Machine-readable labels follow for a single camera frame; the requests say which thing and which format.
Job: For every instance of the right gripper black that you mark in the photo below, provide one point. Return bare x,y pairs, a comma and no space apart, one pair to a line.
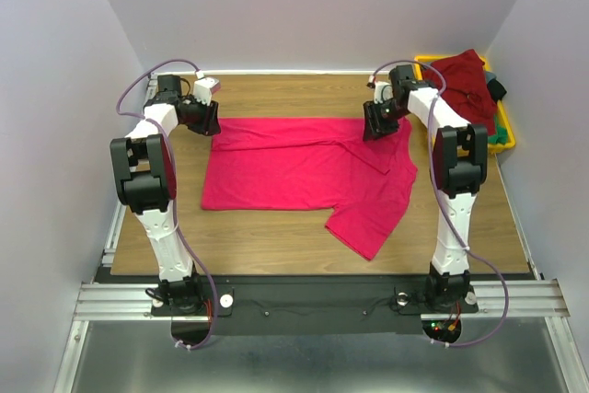
380,129

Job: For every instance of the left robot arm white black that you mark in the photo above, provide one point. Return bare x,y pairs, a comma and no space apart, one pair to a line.
145,181

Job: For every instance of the aluminium frame rail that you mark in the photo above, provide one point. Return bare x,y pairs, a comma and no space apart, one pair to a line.
527,299

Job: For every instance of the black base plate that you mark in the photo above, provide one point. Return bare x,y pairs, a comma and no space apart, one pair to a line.
303,305

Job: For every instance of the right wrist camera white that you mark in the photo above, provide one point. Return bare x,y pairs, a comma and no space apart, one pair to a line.
382,90

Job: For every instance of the pink t shirt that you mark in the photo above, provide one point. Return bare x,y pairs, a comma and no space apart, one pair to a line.
307,164

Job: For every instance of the dark red t shirt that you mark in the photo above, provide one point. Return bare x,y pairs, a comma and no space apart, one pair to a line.
466,88

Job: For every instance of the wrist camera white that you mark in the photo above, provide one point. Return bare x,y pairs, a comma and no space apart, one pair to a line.
382,90
204,89

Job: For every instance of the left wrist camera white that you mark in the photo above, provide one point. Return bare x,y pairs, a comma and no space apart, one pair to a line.
204,89

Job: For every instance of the black garment in bin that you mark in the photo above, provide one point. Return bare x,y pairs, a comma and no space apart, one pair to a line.
496,89

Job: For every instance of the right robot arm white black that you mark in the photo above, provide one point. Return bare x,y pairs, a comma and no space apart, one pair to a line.
457,151

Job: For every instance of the green t shirt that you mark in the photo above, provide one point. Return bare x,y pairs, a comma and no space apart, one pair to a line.
500,136

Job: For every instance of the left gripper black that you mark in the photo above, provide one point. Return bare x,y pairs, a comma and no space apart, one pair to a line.
210,123

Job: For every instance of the yellow plastic bin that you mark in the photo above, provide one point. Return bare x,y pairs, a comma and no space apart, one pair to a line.
427,72

